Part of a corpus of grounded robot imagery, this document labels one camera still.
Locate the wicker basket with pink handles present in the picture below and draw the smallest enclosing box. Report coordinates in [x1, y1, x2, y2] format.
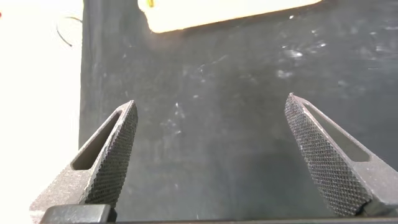
[137, 0, 323, 34]

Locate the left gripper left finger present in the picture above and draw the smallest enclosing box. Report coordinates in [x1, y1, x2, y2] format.
[29, 100, 139, 224]

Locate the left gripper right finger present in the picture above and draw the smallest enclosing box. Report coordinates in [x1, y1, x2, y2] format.
[284, 92, 398, 218]

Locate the black tablecloth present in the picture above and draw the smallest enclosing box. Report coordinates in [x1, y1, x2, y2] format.
[77, 0, 398, 222]

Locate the thin black floor cable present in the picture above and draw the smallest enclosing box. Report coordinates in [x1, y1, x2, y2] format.
[55, 15, 83, 47]

